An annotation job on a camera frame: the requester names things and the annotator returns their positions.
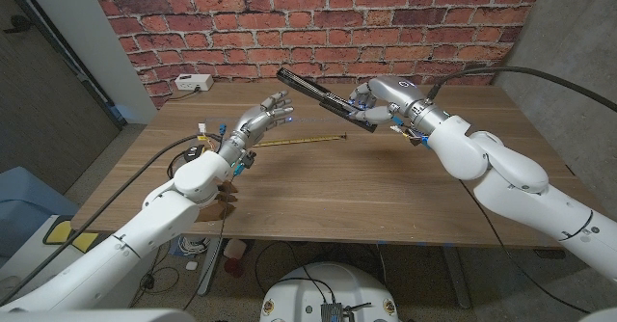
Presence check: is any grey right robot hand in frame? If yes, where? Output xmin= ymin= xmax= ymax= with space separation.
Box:
xmin=347 ymin=74 xmax=452 ymax=138

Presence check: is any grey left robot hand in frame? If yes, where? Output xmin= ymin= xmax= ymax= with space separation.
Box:
xmin=219 ymin=89 xmax=296 ymax=165

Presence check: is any long black stapler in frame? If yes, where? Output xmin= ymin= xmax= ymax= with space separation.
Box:
xmin=276 ymin=67 xmax=379 ymax=134

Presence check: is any yellow tape measure black case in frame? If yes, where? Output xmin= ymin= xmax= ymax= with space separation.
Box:
xmin=166 ymin=132 xmax=349 ymax=181

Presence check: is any white power strip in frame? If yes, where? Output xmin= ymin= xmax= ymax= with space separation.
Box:
xmin=174 ymin=73 xmax=215 ymax=93

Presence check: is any brown wooden object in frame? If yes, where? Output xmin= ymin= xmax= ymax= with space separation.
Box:
xmin=195 ymin=179 xmax=238 ymax=223

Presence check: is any red and white bottle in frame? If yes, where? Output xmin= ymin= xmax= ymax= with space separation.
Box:
xmin=223 ymin=238 xmax=248 ymax=279

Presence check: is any grey metal table leg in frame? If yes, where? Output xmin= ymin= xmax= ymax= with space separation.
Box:
xmin=442 ymin=245 xmax=472 ymax=309
xmin=196 ymin=237 xmax=224 ymax=297

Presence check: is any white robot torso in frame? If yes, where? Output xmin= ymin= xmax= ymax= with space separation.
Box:
xmin=258 ymin=261 xmax=401 ymax=322

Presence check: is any small black flat object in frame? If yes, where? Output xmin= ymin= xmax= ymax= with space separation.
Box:
xmin=533 ymin=248 xmax=568 ymax=260

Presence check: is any yellow pad with black edge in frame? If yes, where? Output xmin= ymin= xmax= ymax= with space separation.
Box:
xmin=41 ymin=214 xmax=101 ymax=255

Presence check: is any blue plastic bin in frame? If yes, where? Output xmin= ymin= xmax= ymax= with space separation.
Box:
xmin=0 ymin=166 xmax=81 ymax=260

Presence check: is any white flat platform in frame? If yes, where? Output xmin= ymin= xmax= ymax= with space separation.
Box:
xmin=0 ymin=214 xmax=121 ymax=294

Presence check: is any black power strip cord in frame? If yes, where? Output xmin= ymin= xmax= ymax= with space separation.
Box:
xmin=166 ymin=88 xmax=200 ymax=102

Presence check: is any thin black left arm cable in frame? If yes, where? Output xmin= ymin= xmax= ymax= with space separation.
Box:
xmin=180 ymin=170 xmax=240 ymax=311

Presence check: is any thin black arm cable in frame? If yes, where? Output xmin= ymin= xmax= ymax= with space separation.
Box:
xmin=180 ymin=170 xmax=240 ymax=311
xmin=457 ymin=179 xmax=592 ymax=314

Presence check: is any printed brick wall backdrop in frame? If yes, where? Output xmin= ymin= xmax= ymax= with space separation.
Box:
xmin=85 ymin=0 xmax=550 ymax=110

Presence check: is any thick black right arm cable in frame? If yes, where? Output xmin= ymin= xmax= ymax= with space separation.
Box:
xmin=426 ymin=64 xmax=617 ymax=114

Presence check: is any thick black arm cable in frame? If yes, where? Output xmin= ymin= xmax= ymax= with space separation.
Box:
xmin=0 ymin=133 xmax=223 ymax=309
xmin=426 ymin=64 xmax=617 ymax=114

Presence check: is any white cable bundle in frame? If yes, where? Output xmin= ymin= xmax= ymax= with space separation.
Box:
xmin=177 ymin=236 xmax=211 ymax=256

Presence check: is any black looped floor cable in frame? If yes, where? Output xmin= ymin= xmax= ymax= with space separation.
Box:
xmin=254 ymin=240 xmax=338 ymax=305

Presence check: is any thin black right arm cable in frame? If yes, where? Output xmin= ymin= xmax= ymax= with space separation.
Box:
xmin=457 ymin=179 xmax=592 ymax=314

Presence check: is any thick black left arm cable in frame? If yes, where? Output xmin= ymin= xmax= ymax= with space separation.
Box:
xmin=0 ymin=133 xmax=223 ymax=309

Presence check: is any grey device with wires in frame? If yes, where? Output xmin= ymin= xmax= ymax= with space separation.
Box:
xmin=320 ymin=302 xmax=373 ymax=322

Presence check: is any black door handle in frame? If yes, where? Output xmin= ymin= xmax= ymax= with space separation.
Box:
xmin=3 ymin=13 xmax=34 ymax=35

